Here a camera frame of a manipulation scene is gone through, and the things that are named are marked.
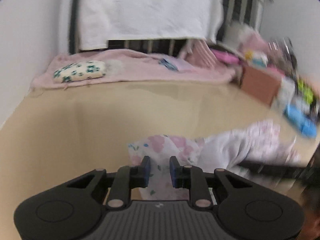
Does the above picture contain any brown cardboard box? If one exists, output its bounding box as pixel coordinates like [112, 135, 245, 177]
[240, 66, 281, 107]

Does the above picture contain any pink blanket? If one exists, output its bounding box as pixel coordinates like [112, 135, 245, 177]
[31, 49, 236, 89]

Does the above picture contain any white hanging sheet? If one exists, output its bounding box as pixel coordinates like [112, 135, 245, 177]
[78, 0, 224, 50]

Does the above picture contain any green floral small pillow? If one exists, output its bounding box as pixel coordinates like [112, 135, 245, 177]
[53, 60, 106, 83]

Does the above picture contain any metal window railing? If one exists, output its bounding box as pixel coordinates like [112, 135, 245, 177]
[222, 0, 274, 29]

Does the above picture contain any white printed carton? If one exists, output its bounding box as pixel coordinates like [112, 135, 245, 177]
[271, 77, 296, 112]

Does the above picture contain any neon yellow green item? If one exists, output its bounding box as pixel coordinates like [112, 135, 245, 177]
[297, 79, 314, 105]

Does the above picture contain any magenta pink flat box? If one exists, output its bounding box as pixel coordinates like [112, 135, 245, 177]
[212, 49, 239, 64]

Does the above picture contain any blue plastic bag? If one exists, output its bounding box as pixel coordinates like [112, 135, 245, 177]
[284, 105, 317, 138]

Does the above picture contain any floral pink white garment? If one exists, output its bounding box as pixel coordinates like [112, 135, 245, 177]
[128, 120, 300, 200]

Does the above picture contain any yellow white plush toy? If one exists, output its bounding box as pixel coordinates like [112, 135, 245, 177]
[244, 50, 268, 68]

